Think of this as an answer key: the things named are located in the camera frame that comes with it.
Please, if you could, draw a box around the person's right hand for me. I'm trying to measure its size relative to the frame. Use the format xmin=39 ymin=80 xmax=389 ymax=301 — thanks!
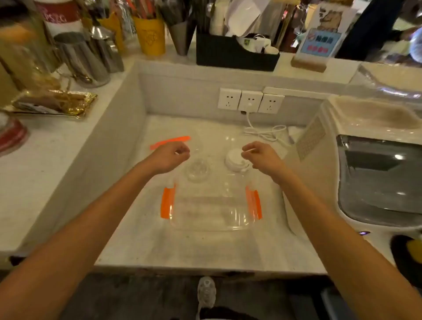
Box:
xmin=241 ymin=141 xmax=285 ymax=181

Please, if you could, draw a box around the person's left hand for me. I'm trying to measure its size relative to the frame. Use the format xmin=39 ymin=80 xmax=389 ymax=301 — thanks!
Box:
xmin=147 ymin=141 xmax=191 ymax=175

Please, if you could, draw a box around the clear orange-striped plastic bag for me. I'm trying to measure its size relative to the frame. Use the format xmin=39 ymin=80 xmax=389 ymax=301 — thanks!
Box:
xmin=149 ymin=132 xmax=264 ymax=232

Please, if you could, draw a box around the person's right forearm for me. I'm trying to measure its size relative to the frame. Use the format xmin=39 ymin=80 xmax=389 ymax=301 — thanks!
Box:
xmin=276 ymin=165 xmax=422 ymax=320

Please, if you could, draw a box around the person's left forearm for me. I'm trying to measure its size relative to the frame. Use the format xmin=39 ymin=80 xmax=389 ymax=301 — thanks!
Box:
xmin=0 ymin=158 xmax=156 ymax=320

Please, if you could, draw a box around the cup with white lid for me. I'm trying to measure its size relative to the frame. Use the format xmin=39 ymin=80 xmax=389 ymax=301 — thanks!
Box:
xmin=225 ymin=148 xmax=252 ymax=173

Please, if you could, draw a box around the clear cup with dome lid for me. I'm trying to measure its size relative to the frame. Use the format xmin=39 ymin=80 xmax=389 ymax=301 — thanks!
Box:
xmin=185 ymin=158 xmax=211 ymax=184

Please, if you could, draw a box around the black organizer box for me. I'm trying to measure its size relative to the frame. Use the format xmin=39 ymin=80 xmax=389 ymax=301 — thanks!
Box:
xmin=196 ymin=32 xmax=281 ymax=72

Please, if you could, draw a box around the grey metal utensil holder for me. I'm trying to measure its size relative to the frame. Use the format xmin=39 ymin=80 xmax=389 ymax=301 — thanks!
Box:
xmin=167 ymin=20 xmax=197 ymax=56

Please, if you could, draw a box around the yellow straw cup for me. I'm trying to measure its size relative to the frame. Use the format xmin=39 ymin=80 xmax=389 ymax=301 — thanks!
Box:
xmin=82 ymin=13 xmax=126 ymax=53
xmin=133 ymin=16 xmax=166 ymax=57

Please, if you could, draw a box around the white cup sealing machine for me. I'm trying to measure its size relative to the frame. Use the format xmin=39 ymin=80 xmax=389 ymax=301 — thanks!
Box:
xmin=295 ymin=95 xmax=422 ymax=232

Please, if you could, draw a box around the small steel pitcher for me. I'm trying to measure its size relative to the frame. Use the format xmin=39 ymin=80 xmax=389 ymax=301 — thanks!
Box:
xmin=90 ymin=26 xmax=125 ymax=74

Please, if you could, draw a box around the sign card on wooden base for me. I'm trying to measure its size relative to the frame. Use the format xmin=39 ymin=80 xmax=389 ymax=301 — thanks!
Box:
xmin=291 ymin=3 xmax=359 ymax=73

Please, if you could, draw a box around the large steel pitcher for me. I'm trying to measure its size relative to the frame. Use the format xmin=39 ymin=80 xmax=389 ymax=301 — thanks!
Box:
xmin=54 ymin=32 xmax=111 ymax=88

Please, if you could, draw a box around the gold foil packet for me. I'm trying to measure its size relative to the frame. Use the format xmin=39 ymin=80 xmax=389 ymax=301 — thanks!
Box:
xmin=11 ymin=90 xmax=98 ymax=119

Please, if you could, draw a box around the white paper sheet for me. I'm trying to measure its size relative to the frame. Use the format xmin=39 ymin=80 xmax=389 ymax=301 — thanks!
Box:
xmin=226 ymin=0 xmax=271 ymax=37

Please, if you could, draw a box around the person's translucent shoe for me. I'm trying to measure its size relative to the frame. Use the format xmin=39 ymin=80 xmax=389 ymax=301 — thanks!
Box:
xmin=197 ymin=276 xmax=217 ymax=311

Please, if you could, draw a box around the stack of white paper cups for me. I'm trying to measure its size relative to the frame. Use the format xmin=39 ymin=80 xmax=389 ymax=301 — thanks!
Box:
xmin=209 ymin=0 xmax=230 ymax=36

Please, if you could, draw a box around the clear plastic film cover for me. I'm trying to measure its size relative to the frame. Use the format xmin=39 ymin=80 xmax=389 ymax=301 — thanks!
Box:
xmin=349 ymin=64 xmax=422 ymax=103

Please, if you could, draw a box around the red striped container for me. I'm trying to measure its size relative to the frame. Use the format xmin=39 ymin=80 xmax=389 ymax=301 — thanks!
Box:
xmin=0 ymin=111 xmax=30 ymax=156

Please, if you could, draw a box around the black round object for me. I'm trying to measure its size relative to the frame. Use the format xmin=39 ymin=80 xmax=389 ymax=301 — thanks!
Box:
xmin=390 ymin=235 xmax=422 ymax=288

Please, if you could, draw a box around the large glass jar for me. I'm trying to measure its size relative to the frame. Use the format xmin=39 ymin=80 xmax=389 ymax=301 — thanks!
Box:
xmin=0 ymin=13 xmax=62 ymax=93

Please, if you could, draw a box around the red and white paper cup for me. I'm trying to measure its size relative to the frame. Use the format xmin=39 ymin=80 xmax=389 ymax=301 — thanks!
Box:
xmin=34 ymin=0 xmax=84 ymax=37

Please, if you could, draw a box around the yellow object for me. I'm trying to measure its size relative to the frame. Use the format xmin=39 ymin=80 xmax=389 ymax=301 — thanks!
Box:
xmin=406 ymin=239 xmax=422 ymax=265

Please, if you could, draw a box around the white power cable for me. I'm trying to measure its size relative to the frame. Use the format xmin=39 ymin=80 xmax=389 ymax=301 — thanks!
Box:
xmin=243 ymin=111 xmax=295 ymax=146

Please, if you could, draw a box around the white wall socket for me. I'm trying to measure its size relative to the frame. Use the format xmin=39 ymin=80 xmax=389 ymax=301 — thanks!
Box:
xmin=238 ymin=90 xmax=264 ymax=113
xmin=217 ymin=88 xmax=242 ymax=111
xmin=258 ymin=94 xmax=285 ymax=115

